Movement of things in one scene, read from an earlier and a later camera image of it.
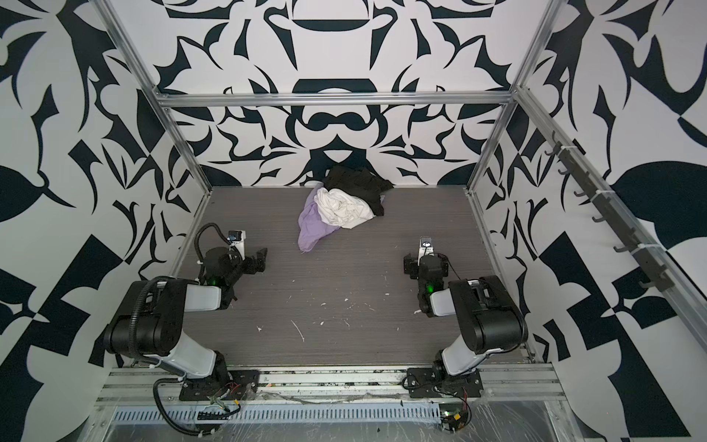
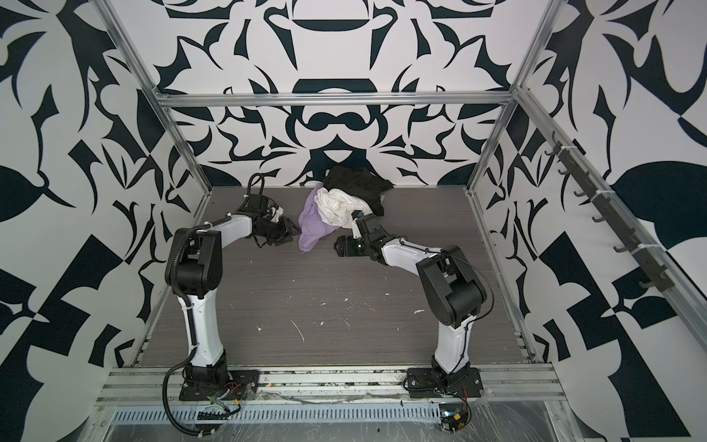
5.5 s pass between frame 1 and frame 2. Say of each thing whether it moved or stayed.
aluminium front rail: stayed
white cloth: stayed
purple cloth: stayed
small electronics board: stayed
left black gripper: moved
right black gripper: moved
